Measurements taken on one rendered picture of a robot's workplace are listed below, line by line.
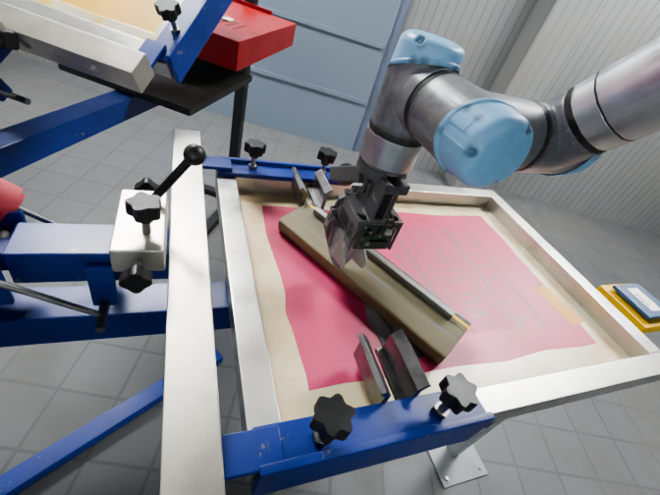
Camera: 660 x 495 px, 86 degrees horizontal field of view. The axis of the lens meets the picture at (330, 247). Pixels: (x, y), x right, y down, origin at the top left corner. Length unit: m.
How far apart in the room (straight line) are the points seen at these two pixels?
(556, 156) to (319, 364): 0.39
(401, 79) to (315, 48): 2.88
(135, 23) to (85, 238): 0.57
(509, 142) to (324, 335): 0.37
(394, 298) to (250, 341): 0.25
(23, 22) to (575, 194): 4.32
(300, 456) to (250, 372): 0.11
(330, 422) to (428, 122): 0.30
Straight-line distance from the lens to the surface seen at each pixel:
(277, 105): 3.46
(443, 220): 0.96
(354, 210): 0.49
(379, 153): 0.45
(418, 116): 0.39
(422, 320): 0.60
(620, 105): 0.42
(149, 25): 0.98
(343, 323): 0.58
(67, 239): 0.55
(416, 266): 0.76
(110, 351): 1.69
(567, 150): 0.45
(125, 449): 1.50
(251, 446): 0.41
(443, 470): 1.69
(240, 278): 0.56
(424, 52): 0.42
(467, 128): 0.34
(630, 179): 4.66
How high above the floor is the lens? 1.40
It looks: 39 degrees down
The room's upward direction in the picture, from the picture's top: 20 degrees clockwise
